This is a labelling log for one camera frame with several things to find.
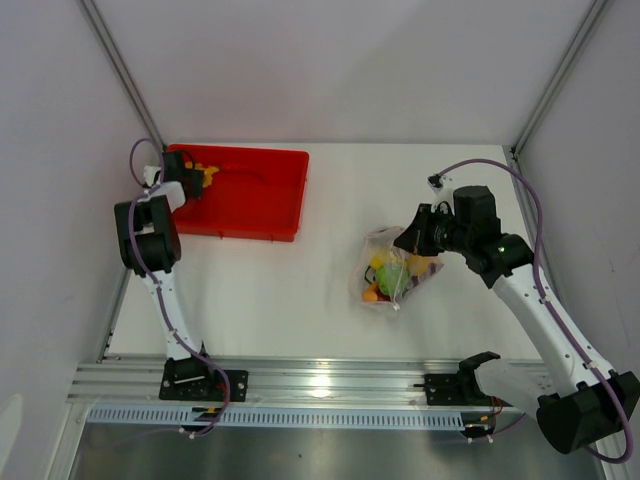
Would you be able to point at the yellow lemon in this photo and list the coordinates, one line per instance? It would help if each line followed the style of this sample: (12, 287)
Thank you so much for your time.
(417, 265)

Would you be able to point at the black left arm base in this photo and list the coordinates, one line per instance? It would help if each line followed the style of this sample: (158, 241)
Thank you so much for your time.
(192, 380)

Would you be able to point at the red chili pepper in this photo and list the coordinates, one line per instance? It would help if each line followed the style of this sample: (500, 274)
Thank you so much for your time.
(241, 169)

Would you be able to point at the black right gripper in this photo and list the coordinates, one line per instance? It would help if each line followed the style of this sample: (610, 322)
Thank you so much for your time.
(415, 238)

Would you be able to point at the red plastic bin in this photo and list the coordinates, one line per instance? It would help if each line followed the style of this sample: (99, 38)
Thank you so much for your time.
(239, 206)

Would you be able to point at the aluminium mounting rail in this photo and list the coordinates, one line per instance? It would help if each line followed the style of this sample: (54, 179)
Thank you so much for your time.
(286, 382)

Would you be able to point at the white slotted cable duct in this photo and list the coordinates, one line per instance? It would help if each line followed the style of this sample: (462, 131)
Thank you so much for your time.
(314, 418)

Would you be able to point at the ginger root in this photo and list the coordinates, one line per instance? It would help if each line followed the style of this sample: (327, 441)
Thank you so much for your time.
(205, 172)

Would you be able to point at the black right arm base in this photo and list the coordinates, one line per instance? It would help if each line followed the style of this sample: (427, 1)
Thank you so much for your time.
(459, 388)

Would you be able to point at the aluminium frame post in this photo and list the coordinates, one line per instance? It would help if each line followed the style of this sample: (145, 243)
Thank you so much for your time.
(569, 58)
(106, 41)

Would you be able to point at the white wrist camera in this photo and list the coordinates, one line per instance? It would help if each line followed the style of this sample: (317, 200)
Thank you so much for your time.
(442, 187)
(151, 176)

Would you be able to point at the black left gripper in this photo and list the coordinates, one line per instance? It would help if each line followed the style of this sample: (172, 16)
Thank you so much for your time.
(197, 177)

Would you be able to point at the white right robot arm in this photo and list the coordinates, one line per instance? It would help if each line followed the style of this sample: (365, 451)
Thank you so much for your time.
(587, 400)

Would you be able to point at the yellow mango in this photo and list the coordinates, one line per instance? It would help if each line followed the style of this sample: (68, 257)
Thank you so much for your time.
(381, 259)

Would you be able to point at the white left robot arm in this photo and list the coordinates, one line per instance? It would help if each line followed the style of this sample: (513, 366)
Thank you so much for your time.
(150, 247)

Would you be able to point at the aluminium frame post left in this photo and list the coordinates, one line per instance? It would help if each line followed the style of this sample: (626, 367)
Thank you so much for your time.
(106, 41)

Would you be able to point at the aluminium frame post right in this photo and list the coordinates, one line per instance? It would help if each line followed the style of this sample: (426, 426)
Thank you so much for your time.
(569, 58)

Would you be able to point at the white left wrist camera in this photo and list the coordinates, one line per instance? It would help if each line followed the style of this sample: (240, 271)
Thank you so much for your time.
(151, 176)

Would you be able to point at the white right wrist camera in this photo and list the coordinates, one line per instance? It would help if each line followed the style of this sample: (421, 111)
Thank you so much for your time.
(442, 187)

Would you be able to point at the clear zip bag pink dots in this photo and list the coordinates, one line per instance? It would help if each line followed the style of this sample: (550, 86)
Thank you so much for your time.
(377, 241)

